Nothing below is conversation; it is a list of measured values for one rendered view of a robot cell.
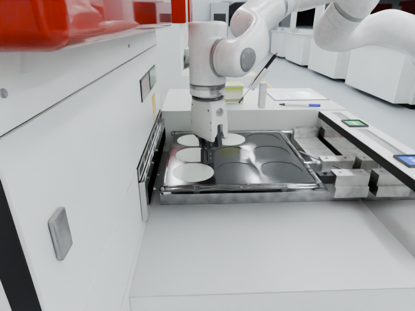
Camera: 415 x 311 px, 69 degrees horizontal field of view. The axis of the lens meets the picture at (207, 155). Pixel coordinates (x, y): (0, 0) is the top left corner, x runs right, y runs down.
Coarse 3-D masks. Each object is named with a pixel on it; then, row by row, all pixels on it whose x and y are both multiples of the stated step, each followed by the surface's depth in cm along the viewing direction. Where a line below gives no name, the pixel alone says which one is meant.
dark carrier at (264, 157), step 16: (176, 144) 90; (240, 144) 90; (256, 144) 90; (272, 144) 90; (176, 160) 80; (224, 160) 80; (240, 160) 80; (256, 160) 80; (272, 160) 80; (288, 160) 80; (224, 176) 72; (240, 176) 72; (256, 176) 71; (272, 176) 72; (288, 176) 72; (304, 176) 71
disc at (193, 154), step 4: (188, 148) 87; (192, 148) 87; (196, 148) 87; (200, 148) 87; (180, 152) 84; (184, 152) 84; (188, 152) 84; (192, 152) 84; (196, 152) 84; (200, 152) 84; (176, 156) 82; (180, 156) 82; (184, 156) 82; (188, 156) 82; (192, 156) 82; (196, 156) 82; (200, 156) 82; (184, 160) 79; (188, 160) 79; (192, 160) 79; (196, 160) 79; (200, 160) 79
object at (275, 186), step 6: (162, 186) 66; (168, 186) 67; (174, 186) 67; (180, 186) 67; (186, 186) 67; (192, 186) 67; (198, 186) 67; (204, 186) 67; (210, 186) 67; (216, 186) 67; (222, 186) 67; (228, 186) 67; (234, 186) 67; (240, 186) 67; (246, 186) 67; (252, 186) 67; (258, 186) 67; (264, 186) 67; (270, 186) 67; (276, 186) 67; (282, 186) 67; (288, 186) 67; (294, 186) 67; (300, 186) 67; (306, 186) 67; (312, 186) 67; (318, 186) 68
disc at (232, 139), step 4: (228, 136) 96; (232, 136) 96; (236, 136) 96; (240, 136) 96; (224, 140) 93; (228, 140) 93; (232, 140) 93; (236, 140) 93; (240, 140) 93; (244, 140) 93; (224, 144) 90; (228, 144) 90; (232, 144) 90; (236, 144) 90
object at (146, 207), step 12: (156, 132) 87; (156, 144) 79; (156, 156) 89; (144, 168) 66; (156, 168) 81; (144, 180) 61; (156, 180) 78; (144, 192) 61; (144, 204) 62; (144, 216) 63
